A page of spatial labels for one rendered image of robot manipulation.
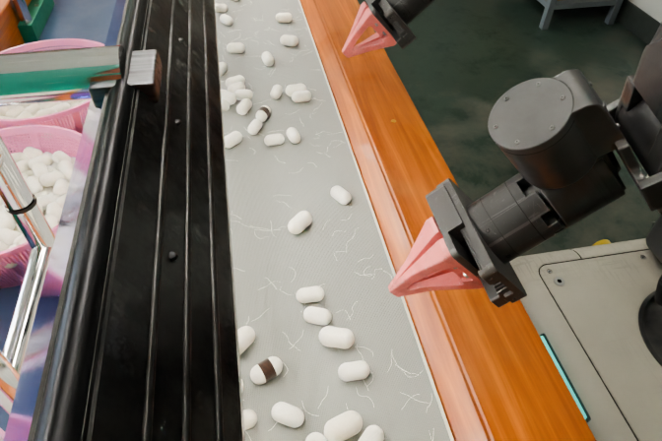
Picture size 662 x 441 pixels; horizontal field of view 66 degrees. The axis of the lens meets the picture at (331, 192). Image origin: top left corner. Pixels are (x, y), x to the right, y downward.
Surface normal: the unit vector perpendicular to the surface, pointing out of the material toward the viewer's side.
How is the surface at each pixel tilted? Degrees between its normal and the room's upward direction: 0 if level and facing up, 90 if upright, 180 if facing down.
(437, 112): 0
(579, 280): 0
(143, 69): 0
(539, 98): 41
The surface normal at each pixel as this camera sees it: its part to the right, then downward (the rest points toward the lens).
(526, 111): -0.62, -0.45
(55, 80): 0.18, 0.30
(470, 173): 0.01, -0.72
